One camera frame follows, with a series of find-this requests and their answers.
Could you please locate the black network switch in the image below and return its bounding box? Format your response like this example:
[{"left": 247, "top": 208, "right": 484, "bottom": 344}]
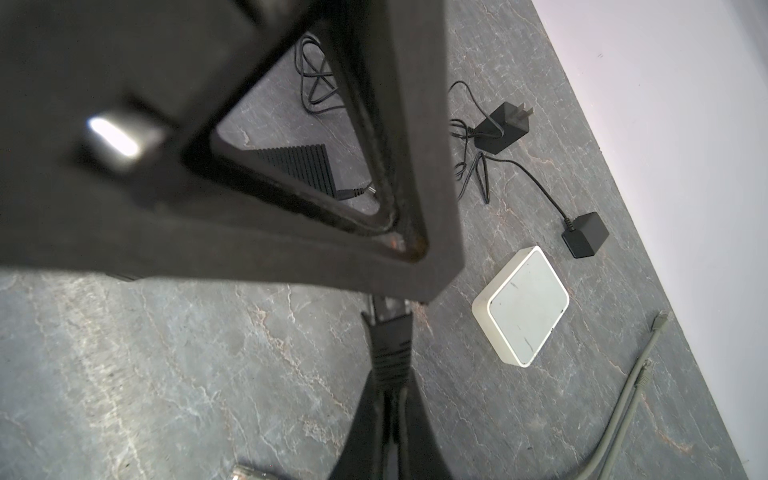
[{"left": 249, "top": 144, "right": 336, "bottom": 198}]

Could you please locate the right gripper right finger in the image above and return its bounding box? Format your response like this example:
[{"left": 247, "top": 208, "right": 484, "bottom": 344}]
[{"left": 396, "top": 368, "right": 453, "bottom": 480}]

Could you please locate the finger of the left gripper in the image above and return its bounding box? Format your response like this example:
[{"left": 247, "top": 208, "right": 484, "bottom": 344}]
[{"left": 1, "top": 1, "right": 464, "bottom": 302}]

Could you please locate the white router box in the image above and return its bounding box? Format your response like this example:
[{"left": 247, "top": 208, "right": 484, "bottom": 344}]
[{"left": 471, "top": 246, "right": 570, "bottom": 368}]

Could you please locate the thin black adapter cable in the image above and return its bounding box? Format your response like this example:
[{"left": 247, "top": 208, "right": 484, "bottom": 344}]
[{"left": 293, "top": 32, "right": 574, "bottom": 232}]

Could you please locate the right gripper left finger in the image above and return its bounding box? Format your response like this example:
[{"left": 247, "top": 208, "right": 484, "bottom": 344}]
[{"left": 329, "top": 372, "right": 386, "bottom": 480}]

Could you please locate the black power adapter with prongs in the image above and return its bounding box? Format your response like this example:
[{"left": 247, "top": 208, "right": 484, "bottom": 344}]
[{"left": 473, "top": 102, "right": 533, "bottom": 154}]

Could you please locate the black cube power adapter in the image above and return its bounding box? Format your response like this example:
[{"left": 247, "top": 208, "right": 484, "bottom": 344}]
[{"left": 562, "top": 212, "right": 609, "bottom": 259}]

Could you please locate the black ethernet cable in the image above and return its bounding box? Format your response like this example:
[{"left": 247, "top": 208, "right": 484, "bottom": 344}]
[{"left": 361, "top": 293, "right": 415, "bottom": 480}]

